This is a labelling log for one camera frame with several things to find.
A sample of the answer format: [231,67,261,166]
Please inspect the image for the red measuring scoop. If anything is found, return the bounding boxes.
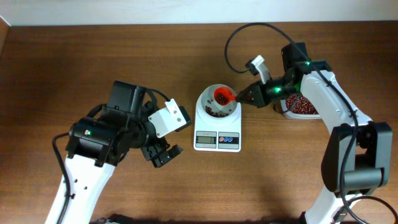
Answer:
[213,86,236,106]

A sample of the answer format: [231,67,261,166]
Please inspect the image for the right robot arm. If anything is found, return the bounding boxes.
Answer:
[236,42,392,223]

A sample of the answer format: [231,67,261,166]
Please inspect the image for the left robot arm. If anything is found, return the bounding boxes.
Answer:
[46,81,191,223]

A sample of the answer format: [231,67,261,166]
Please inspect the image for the white digital kitchen scale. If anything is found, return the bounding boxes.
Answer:
[193,95,242,152]

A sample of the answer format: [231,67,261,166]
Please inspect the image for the red adzuki beans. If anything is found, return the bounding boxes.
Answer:
[285,95,318,114]

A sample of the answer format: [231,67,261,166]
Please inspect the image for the clear plastic container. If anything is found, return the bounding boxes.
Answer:
[280,95,321,119]

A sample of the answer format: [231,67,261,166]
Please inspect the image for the white round bowl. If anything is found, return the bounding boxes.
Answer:
[199,84,238,118]

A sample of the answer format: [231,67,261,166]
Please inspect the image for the beans in white bowl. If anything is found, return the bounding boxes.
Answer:
[204,99,231,118]

